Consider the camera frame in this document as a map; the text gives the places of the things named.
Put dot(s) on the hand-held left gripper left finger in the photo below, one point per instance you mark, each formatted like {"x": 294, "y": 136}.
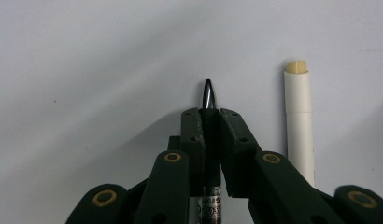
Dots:
{"x": 194, "y": 155}

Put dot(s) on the thick white marker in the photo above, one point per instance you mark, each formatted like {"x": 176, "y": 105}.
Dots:
{"x": 298, "y": 124}

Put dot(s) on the black pen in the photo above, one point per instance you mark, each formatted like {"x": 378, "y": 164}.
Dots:
{"x": 209, "y": 93}

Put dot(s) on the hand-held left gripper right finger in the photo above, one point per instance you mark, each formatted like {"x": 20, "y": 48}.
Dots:
{"x": 239, "y": 161}

